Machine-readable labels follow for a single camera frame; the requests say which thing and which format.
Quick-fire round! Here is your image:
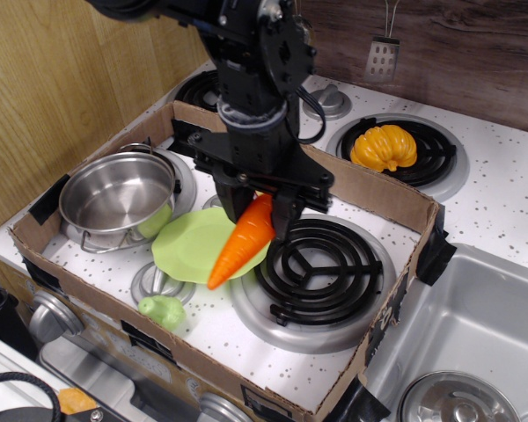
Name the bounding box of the orange toy carrot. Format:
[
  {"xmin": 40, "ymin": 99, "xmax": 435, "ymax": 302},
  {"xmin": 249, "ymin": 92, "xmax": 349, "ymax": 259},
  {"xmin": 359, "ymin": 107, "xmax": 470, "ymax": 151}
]
[{"xmin": 207, "ymin": 193, "xmax": 275, "ymax": 289}]

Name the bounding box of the light green plastic plate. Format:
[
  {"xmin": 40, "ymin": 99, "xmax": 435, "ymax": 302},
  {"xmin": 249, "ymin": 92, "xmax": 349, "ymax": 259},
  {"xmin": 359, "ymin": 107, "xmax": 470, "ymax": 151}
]
[{"xmin": 151, "ymin": 207, "xmax": 270, "ymax": 284}]

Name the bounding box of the hanging metal spatula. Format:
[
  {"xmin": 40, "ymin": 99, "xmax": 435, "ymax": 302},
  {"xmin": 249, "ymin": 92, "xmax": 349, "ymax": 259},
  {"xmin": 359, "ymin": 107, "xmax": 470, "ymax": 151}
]
[{"xmin": 363, "ymin": 1, "xmax": 400, "ymax": 84}]

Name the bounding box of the silver front right knob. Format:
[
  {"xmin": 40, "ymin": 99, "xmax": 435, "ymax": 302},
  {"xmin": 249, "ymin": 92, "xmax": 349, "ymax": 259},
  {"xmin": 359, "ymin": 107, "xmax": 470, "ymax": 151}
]
[{"xmin": 196, "ymin": 392, "xmax": 253, "ymax": 422}]

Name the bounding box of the grey toy sink basin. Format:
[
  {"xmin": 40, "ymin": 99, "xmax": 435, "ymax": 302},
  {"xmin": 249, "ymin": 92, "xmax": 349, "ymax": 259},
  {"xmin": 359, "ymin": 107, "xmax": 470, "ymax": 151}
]
[{"xmin": 366, "ymin": 244, "xmax": 528, "ymax": 421}]

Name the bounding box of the back right black burner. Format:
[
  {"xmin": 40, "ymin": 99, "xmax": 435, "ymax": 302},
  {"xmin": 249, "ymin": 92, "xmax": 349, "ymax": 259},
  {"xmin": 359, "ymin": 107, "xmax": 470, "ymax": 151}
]
[{"xmin": 326, "ymin": 113, "xmax": 469, "ymax": 203}]

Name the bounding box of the brown cardboard fence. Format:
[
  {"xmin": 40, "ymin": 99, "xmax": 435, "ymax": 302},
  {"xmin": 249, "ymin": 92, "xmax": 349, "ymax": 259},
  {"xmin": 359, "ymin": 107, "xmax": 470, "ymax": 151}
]
[{"xmin": 8, "ymin": 100, "xmax": 458, "ymax": 422}]

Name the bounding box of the yellow toy pumpkin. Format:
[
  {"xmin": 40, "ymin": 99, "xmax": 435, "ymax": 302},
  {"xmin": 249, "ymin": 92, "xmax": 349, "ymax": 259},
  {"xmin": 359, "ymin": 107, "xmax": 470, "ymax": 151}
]
[{"xmin": 350, "ymin": 125, "xmax": 418, "ymax": 172}]

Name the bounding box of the orange object bottom left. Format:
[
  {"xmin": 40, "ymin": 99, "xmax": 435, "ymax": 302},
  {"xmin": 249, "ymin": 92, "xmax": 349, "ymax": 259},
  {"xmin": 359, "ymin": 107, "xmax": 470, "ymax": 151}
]
[{"xmin": 57, "ymin": 388, "xmax": 98, "ymax": 415}]

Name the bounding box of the silver front left knob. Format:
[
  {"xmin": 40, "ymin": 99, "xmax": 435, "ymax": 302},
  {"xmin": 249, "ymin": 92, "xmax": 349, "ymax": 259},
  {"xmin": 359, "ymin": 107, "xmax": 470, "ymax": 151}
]
[{"xmin": 29, "ymin": 290, "xmax": 84, "ymax": 344}]

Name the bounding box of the small green toy piece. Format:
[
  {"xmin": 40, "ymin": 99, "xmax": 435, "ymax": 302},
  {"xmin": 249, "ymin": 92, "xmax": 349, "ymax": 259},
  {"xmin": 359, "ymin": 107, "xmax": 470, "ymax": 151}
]
[{"xmin": 138, "ymin": 295, "xmax": 186, "ymax": 331}]

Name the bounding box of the front right black burner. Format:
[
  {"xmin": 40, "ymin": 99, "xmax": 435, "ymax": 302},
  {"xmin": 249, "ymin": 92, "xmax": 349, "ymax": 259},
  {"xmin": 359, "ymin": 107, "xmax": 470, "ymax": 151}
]
[{"xmin": 231, "ymin": 215, "xmax": 397, "ymax": 354}]

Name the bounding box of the black braided cable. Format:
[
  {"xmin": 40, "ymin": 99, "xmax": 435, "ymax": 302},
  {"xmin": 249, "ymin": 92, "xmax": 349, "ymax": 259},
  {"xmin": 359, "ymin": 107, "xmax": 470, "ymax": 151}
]
[{"xmin": 0, "ymin": 371, "xmax": 62, "ymax": 422}]

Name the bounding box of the silver sink drain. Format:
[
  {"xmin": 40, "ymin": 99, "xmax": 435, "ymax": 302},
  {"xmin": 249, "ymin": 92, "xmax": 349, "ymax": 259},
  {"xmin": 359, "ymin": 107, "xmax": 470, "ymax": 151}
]
[{"xmin": 397, "ymin": 371, "xmax": 520, "ymax": 421}]

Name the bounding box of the stainless steel pot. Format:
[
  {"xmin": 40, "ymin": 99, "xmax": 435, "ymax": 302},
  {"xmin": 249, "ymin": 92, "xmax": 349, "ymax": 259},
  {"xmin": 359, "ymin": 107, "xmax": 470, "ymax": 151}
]
[{"xmin": 59, "ymin": 150, "xmax": 176, "ymax": 254}]

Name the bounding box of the silver stove top knob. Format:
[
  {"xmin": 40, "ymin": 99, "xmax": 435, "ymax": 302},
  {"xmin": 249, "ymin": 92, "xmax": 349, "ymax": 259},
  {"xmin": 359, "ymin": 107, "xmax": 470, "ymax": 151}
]
[{"xmin": 311, "ymin": 84, "xmax": 352, "ymax": 121}]

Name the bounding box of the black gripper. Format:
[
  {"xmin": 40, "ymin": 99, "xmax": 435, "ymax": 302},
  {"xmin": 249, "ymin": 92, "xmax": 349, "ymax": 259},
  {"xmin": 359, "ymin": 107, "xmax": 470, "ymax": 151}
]
[{"xmin": 187, "ymin": 122, "xmax": 334, "ymax": 241}]

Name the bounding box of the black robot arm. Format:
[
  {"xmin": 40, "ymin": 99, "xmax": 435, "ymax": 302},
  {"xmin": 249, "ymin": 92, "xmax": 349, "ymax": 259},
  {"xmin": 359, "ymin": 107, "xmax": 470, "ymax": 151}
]
[{"xmin": 93, "ymin": 1, "xmax": 334, "ymax": 239}]

